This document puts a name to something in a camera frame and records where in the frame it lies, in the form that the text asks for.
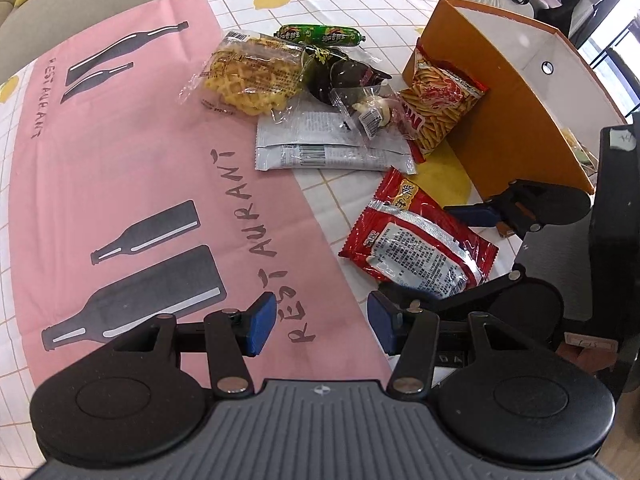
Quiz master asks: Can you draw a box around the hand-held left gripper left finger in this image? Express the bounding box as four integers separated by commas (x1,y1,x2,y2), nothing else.
107,294,277,397

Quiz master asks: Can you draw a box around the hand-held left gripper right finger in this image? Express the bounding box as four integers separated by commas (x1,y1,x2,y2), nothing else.
367,291,546,397

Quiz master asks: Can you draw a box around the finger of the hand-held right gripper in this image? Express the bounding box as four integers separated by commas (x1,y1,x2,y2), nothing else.
444,179,551,240
377,267,531,316

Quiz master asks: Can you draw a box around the red snack packet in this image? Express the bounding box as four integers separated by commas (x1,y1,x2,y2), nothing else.
339,167,501,302

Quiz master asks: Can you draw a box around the orange cardboard box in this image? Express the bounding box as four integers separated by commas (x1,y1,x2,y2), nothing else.
402,0,598,198

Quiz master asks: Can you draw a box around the clear packet of white balls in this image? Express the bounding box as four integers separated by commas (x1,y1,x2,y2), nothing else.
330,85,406,148

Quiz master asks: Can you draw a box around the green sausage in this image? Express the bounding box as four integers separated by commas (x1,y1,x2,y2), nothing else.
277,24,366,50

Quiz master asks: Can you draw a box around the orange striped snack packet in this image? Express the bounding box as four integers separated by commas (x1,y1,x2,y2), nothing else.
399,40,488,163

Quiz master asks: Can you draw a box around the silver snack packet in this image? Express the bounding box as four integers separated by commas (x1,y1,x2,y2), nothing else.
255,102,418,172

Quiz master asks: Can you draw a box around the dark green snack packet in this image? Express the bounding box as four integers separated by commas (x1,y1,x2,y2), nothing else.
300,45,393,106

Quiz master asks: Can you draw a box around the pink and white printed tablecloth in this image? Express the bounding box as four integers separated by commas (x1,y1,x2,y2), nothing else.
0,0,601,411

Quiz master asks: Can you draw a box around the yellow noodle snack packet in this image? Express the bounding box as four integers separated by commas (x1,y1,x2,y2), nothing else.
180,30,308,120

